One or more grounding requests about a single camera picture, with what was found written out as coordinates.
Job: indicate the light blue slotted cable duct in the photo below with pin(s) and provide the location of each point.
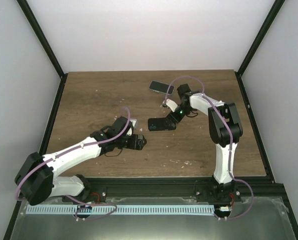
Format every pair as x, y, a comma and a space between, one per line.
197, 210

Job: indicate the black phone case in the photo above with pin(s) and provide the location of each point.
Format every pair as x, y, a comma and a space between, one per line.
160, 124

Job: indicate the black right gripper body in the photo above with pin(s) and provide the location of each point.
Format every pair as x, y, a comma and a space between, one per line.
178, 118

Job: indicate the black frame post left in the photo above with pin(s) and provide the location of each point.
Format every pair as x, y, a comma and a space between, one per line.
33, 22

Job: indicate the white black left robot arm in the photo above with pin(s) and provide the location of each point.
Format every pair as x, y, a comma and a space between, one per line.
40, 177

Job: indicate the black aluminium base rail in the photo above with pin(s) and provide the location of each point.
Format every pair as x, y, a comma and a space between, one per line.
200, 188

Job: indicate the lavender phone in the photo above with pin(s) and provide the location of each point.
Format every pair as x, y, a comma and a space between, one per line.
134, 123

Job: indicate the black frame post right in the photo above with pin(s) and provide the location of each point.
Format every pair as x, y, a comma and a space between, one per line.
267, 23

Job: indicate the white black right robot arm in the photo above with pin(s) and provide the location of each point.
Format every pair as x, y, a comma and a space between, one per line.
225, 129

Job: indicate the black frame post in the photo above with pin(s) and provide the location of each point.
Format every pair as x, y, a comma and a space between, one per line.
33, 22
267, 23

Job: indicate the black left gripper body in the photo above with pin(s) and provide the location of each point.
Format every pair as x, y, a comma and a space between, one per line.
121, 143

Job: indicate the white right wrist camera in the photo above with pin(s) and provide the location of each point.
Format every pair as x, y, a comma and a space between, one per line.
168, 103

